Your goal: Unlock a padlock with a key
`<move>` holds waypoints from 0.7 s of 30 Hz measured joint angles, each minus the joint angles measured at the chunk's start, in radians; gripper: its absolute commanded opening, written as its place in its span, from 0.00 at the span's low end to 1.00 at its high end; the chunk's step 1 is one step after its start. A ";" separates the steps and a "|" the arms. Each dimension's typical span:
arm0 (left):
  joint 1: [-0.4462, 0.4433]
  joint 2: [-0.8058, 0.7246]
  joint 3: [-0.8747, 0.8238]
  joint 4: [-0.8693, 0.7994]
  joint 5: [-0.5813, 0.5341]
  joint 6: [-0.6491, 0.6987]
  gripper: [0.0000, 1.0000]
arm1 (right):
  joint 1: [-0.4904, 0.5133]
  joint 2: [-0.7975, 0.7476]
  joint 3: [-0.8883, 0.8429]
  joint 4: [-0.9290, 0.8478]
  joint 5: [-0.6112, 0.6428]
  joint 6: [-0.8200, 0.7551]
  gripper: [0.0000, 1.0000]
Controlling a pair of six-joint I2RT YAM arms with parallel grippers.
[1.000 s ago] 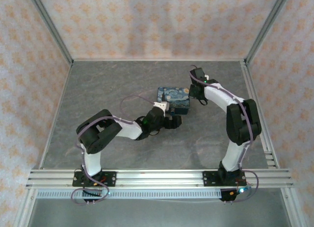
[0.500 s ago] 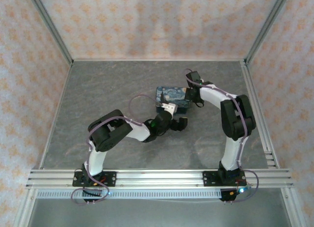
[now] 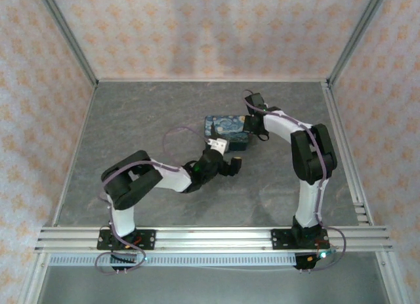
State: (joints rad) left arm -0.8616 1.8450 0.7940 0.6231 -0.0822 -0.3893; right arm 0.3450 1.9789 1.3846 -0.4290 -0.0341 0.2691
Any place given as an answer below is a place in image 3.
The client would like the blue starry night box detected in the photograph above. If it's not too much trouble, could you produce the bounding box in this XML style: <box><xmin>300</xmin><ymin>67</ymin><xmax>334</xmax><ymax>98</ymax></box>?
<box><xmin>203</xmin><ymin>114</ymin><xmax>254</xmax><ymax>152</ymax></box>

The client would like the thin metal edge strip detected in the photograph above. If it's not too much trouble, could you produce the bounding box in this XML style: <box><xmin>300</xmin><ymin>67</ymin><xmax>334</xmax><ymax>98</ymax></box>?
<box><xmin>52</xmin><ymin>83</ymin><xmax>98</xmax><ymax>227</ymax></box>
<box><xmin>96</xmin><ymin>77</ymin><xmax>329</xmax><ymax>84</ymax></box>

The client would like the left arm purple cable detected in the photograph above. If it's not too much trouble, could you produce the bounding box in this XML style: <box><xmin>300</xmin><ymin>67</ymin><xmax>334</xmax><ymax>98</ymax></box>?
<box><xmin>94</xmin><ymin>126</ymin><xmax>213</xmax><ymax>276</ymax></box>

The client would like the wide aluminium frame rail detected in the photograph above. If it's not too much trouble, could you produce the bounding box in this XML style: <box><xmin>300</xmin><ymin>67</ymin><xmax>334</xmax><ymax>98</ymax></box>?
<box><xmin>35</xmin><ymin>225</ymin><xmax>393</xmax><ymax>253</ymax></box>

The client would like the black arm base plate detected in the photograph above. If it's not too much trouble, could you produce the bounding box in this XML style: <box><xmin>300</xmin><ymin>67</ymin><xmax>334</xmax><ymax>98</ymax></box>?
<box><xmin>271</xmin><ymin>228</ymin><xmax>329</xmax><ymax>251</ymax></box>
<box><xmin>97</xmin><ymin>229</ymin><xmax>156</xmax><ymax>251</ymax></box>

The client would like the perforated grey cable tray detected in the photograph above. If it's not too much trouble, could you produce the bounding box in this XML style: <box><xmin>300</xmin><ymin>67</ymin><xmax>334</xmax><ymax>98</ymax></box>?
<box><xmin>48</xmin><ymin>253</ymin><xmax>298</xmax><ymax>268</ymax></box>

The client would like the aluminium side frame rail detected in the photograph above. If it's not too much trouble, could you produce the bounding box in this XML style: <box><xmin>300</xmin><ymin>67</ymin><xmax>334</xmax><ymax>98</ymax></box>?
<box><xmin>322</xmin><ymin>81</ymin><xmax>374</xmax><ymax>227</ymax></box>

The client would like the aluminium frame corner post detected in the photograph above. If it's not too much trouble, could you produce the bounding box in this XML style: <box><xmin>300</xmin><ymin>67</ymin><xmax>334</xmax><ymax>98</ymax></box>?
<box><xmin>327</xmin><ymin>0</ymin><xmax>390</xmax><ymax>87</ymax></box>
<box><xmin>35</xmin><ymin>0</ymin><xmax>99</xmax><ymax>88</ymax></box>

